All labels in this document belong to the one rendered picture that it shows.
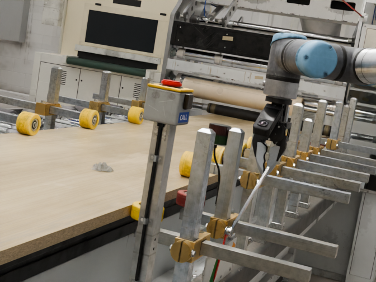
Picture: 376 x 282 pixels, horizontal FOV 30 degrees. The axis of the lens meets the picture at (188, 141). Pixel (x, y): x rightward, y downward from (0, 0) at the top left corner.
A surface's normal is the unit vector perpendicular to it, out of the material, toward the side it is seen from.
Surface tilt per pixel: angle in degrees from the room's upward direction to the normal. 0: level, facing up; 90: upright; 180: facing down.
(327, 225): 90
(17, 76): 90
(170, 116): 90
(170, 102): 90
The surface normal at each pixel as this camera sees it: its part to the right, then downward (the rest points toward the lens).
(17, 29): -0.25, 0.09
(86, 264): 0.92, 0.19
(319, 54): 0.27, 0.17
